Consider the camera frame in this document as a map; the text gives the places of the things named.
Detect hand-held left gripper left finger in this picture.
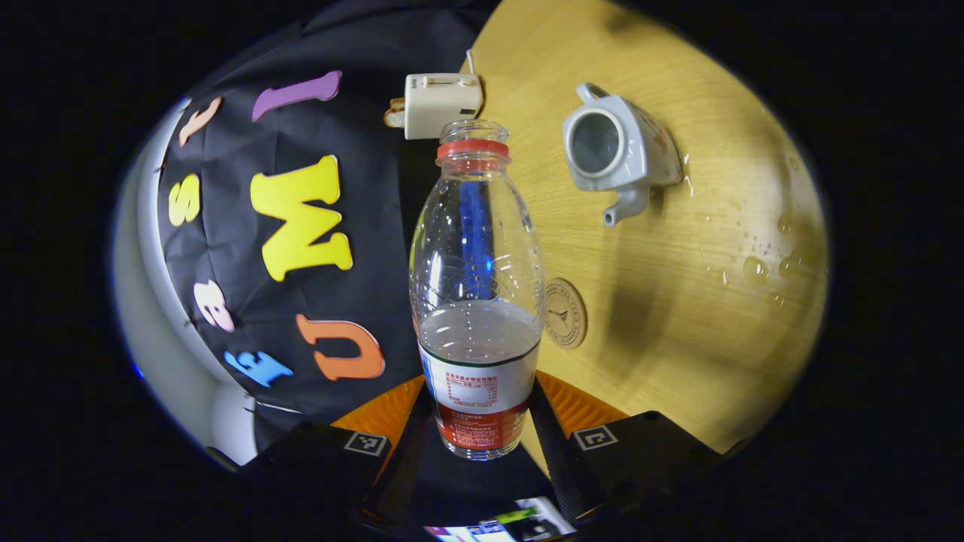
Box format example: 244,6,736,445
239,375,447,531

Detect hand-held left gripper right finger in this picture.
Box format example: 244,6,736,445
527,369,724,525

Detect clear plastic water bottle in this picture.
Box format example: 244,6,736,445
409,119,546,461

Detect round brown coaster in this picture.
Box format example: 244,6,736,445
544,278,589,350

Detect white ceramic teacup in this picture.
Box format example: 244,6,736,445
561,81,684,228

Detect computer monitor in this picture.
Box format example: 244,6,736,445
423,495,578,542

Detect black backdrop cloth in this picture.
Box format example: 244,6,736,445
154,0,498,452

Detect white toaster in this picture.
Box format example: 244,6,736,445
404,72,485,141

